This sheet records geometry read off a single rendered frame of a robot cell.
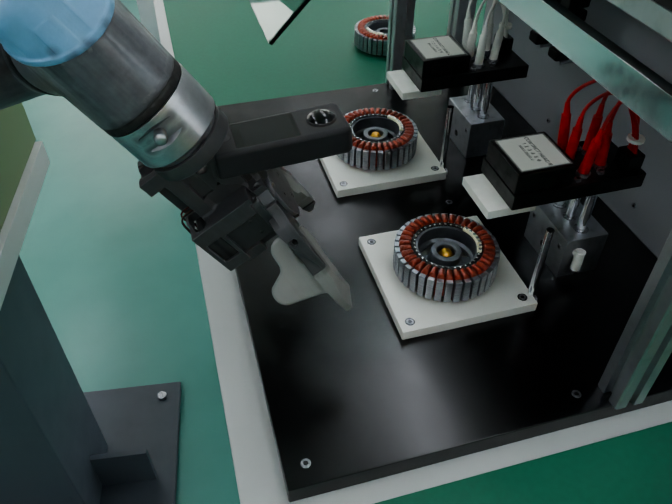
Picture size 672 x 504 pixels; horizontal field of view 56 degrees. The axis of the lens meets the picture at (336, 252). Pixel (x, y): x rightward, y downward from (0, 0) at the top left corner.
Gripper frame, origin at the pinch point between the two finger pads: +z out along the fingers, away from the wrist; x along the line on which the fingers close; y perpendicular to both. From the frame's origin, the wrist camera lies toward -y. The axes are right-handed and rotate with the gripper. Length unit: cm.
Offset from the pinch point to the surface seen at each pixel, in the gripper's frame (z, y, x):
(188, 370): 59, 64, -56
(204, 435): 60, 63, -37
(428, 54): 3.0, -19.6, -22.8
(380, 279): 7.6, -1.2, -0.5
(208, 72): 4, 10, -60
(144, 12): 21, 35, -161
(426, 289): 7.9, -5.1, 3.8
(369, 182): 9.9, -4.7, -17.5
